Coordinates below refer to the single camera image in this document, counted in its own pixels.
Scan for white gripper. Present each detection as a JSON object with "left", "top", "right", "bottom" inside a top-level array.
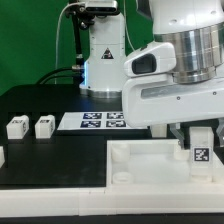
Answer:
[{"left": 122, "top": 74, "right": 224, "bottom": 148}]

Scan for white square tabletop part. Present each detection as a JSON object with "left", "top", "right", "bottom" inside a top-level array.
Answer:
[{"left": 106, "top": 139, "right": 224, "bottom": 191}]

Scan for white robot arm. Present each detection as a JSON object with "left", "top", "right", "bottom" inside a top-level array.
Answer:
[{"left": 80, "top": 0, "right": 224, "bottom": 141}]

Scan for white sheet with tags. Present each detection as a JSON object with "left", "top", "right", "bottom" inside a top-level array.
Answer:
[{"left": 56, "top": 111, "right": 149, "bottom": 132}]

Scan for white block left edge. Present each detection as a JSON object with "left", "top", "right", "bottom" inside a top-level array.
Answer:
[{"left": 0, "top": 146, "right": 5, "bottom": 168}]

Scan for white front fence bar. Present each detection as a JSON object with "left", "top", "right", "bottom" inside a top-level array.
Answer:
[{"left": 0, "top": 186, "right": 224, "bottom": 218}]

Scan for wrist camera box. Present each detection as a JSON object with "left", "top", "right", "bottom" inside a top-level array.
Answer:
[{"left": 124, "top": 41, "right": 177, "bottom": 77}]

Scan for black cables at base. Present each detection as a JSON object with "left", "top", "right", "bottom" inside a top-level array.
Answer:
[{"left": 35, "top": 65, "right": 84, "bottom": 86}]

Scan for white cable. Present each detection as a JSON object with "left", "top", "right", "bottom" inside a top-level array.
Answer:
[{"left": 54, "top": 1, "right": 73, "bottom": 84}]

